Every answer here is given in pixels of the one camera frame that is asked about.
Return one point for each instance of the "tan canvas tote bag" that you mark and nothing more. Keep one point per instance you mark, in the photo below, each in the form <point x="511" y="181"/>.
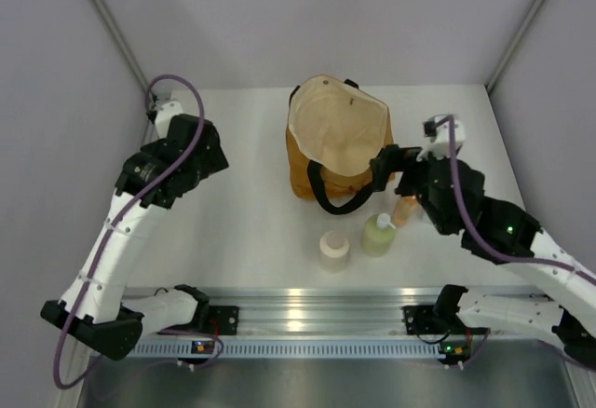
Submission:
<point x="334" y="129"/>

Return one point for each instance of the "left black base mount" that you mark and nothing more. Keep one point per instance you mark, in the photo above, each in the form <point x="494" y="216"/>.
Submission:
<point x="220" y="320"/>

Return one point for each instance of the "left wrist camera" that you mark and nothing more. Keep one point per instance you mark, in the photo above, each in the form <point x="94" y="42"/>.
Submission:
<point x="162" y="115"/>

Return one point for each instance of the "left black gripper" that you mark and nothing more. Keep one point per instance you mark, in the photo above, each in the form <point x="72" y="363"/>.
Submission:
<point x="212" y="160"/>

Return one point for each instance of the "green pump bottle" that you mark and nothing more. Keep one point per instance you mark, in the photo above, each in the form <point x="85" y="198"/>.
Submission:
<point x="378" y="235"/>

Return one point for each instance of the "beige cylindrical bottle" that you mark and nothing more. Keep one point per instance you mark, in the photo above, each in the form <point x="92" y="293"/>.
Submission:
<point x="334" y="250"/>

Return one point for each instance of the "left aluminium frame post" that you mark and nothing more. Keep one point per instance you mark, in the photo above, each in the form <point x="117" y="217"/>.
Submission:
<point x="121" y="43"/>

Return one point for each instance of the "aluminium frame post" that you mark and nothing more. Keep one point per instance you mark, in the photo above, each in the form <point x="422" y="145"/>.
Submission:
<point x="121" y="43"/>
<point x="515" y="42"/>

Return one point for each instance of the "right aluminium frame post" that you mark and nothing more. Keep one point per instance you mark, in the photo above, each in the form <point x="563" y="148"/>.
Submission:
<point x="515" y="42"/>

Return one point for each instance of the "aluminium rail beam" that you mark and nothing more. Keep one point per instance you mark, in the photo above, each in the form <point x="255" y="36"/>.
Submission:
<point x="375" y="313"/>

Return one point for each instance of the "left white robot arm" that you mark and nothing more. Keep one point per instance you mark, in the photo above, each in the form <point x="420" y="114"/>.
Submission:
<point x="93" y="309"/>

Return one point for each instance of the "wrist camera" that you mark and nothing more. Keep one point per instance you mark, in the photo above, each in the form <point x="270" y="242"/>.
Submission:
<point x="441" y="131"/>
<point x="162" y="115"/>

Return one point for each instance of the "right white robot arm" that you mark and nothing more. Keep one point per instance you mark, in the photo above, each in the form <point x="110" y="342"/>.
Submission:
<point x="503" y="234"/>

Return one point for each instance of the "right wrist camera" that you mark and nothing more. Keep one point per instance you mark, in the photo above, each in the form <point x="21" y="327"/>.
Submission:
<point x="441" y="131"/>

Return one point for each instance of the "orange bottle pink cap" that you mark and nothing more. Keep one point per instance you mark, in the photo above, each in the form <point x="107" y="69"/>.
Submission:
<point x="404" y="209"/>

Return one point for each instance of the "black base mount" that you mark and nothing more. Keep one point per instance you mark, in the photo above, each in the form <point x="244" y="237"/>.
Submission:
<point x="220" y="320"/>
<point x="421" y="320"/>

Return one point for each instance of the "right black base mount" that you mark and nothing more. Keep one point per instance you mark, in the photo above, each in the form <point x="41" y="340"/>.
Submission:
<point x="421" y="320"/>

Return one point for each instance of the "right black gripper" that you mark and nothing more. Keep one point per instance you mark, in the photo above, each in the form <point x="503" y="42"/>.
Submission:
<point x="394" y="160"/>

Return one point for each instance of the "slotted cable duct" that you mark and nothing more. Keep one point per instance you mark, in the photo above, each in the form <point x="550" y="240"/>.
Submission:
<point x="234" y="348"/>

